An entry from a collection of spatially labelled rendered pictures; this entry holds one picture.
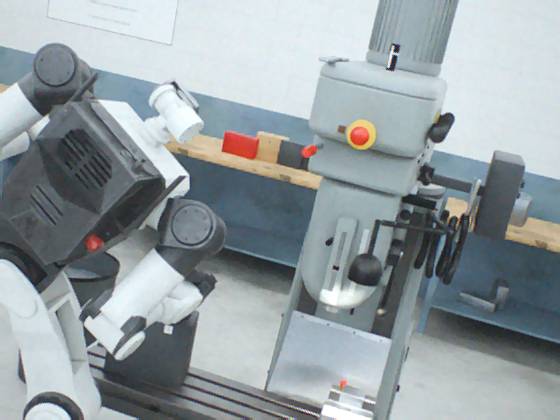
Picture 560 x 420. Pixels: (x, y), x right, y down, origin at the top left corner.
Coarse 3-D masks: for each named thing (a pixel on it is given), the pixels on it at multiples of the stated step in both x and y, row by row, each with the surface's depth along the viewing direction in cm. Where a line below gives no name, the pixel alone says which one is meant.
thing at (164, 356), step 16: (192, 320) 206; (144, 336) 204; (160, 336) 203; (176, 336) 203; (192, 336) 208; (144, 352) 205; (160, 352) 204; (176, 352) 204; (192, 352) 216; (112, 368) 207; (128, 368) 207; (144, 368) 206; (160, 368) 206; (176, 368) 205; (176, 384) 206
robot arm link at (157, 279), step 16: (144, 256) 155; (160, 256) 152; (144, 272) 152; (160, 272) 152; (176, 272) 152; (112, 288) 155; (128, 288) 152; (144, 288) 152; (160, 288) 152; (96, 304) 154; (112, 304) 152; (128, 304) 151; (144, 304) 152; (112, 320) 152; (128, 320) 152; (144, 320) 154; (128, 336) 152; (128, 352) 158
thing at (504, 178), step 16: (496, 160) 192; (512, 160) 195; (496, 176) 193; (512, 176) 192; (496, 192) 194; (512, 192) 193; (480, 208) 197; (496, 208) 195; (512, 208) 194; (480, 224) 197; (496, 224) 196; (496, 240) 197
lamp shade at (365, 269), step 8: (360, 256) 165; (368, 256) 165; (376, 256) 166; (352, 264) 166; (360, 264) 164; (368, 264) 163; (376, 264) 164; (352, 272) 165; (360, 272) 164; (368, 272) 163; (376, 272) 164; (352, 280) 165; (360, 280) 164; (368, 280) 164; (376, 280) 165
